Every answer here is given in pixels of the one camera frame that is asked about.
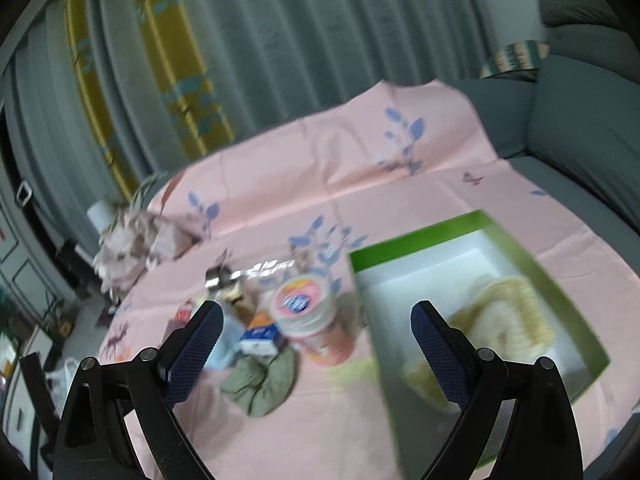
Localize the grey sofa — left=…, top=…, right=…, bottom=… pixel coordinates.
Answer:
left=456, top=0, right=640, bottom=241

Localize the white paper roll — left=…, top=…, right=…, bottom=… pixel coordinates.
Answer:
left=86, top=198, right=117, bottom=234

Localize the white plastic bag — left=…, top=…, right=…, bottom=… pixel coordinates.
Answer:
left=46, top=356, right=79, bottom=408

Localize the green white cardboard box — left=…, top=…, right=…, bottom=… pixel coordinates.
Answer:
left=349, top=210, right=610, bottom=479

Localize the red white snack packet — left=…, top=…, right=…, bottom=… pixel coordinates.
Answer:
left=174, top=300, right=198, bottom=326

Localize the cream yellow plush toy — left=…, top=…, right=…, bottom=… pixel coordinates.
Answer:
left=401, top=273, right=558, bottom=413

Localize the grey curtain yellow band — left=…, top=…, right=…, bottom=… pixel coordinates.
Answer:
left=3, top=0, right=495, bottom=229

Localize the blue white tissue packet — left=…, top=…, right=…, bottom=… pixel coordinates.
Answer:
left=239, top=311, right=286, bottom=358

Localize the pink wet wipes canister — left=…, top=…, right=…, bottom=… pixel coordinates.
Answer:
left=269, top=274, right=354, bottom=366

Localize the olive green soft cloth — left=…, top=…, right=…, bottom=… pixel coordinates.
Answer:
left=219, top=347, right=298, bottom=418

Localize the pink patterned bed sheet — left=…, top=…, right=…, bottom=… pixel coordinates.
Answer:
left=100, top=82, right=639, bottom=460

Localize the grey cabinet with drawers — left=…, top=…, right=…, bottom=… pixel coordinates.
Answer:
left=1, top=167, right=76, bottom=323

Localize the light blue plush toy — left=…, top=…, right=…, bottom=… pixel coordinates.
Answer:
left=204, top=315, right=245, bottom=370

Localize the striped patterned cushion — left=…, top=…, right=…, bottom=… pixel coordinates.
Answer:
left=480, top=40, right=550, bottom=82

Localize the crumpled pink floral cloth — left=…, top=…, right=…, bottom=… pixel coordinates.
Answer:
left=92, top=210, right=196, bottom=304

